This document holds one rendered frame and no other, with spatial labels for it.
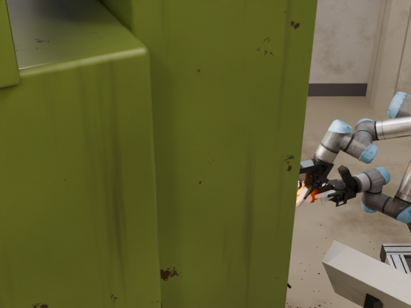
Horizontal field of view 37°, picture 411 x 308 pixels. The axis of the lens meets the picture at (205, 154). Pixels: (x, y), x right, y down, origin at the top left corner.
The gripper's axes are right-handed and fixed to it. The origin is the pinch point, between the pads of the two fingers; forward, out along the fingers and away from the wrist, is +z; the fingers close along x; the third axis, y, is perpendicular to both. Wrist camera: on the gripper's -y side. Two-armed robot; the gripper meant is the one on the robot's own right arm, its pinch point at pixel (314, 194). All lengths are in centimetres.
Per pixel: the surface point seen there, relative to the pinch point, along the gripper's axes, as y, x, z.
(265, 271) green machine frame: -19, -44, 50
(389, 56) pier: 55, 179, -202
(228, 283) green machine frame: -19, -44, 62
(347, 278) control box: -12, -52, 25
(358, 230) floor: 102, 65, -89
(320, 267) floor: 102, 48, -49
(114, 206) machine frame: -65, -54, 95
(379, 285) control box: -16, -61, 22
